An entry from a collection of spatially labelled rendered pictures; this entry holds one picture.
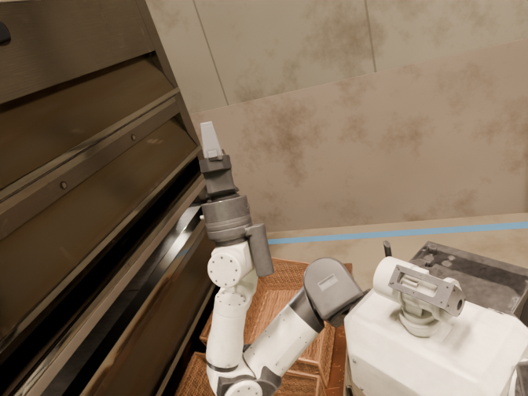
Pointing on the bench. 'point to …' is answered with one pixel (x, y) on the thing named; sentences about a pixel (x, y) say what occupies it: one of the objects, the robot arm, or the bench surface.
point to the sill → (133, 313)
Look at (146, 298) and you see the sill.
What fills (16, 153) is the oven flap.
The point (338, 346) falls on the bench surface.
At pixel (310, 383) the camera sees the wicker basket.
